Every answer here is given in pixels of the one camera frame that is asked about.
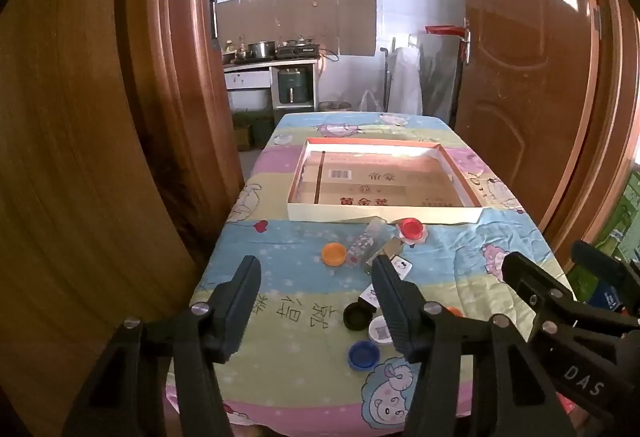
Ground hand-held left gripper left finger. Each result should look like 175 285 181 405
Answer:
62 255 262 437

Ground gas stove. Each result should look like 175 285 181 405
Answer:
276 43 321 58

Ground blue bottle cap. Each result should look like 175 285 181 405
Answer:
348 341 381 370

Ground wooden door with handle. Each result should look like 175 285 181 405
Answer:
454 0 601 218

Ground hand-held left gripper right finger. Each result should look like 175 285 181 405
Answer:
371 254 566 437

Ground light wooden panel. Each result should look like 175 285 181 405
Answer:
0 0 201 437

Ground reddish wooden door jamb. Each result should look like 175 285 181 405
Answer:
115 0 246 268
537 0 640 268

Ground shallow cardboard tray box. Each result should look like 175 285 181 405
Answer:
286 138 485 225

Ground white bottle cap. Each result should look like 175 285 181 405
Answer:
368 316 397 345

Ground green crate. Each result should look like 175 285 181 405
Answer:
232 112 276 150

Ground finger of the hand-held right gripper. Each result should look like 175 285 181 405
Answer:
501 252 640 345
571 241 640 315

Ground clear plastic sheet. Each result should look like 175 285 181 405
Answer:
420 29 461 122

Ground green air fryer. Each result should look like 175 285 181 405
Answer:
277 67 308 106

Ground black bottle cap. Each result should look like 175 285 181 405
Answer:
343 302 377 332

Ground cardboard wall lining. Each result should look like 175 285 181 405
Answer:
217 0 377 56

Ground white plastic cover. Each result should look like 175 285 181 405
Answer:
387 47 423 115

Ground red paper strip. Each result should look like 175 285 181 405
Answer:
425 24 468 38

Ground gold lighter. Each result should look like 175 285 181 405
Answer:
365 237 405 270

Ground cartoon printed blanket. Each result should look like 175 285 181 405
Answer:
167 112 576 437

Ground green cardboard boxes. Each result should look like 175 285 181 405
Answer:
570 167 640 313

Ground white kitchen counter cabinet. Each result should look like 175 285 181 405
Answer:
223 58 321 112

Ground clear patterned tube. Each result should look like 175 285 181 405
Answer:
346 216 388 269

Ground red bottle cap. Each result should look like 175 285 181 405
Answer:
398 218 425 240

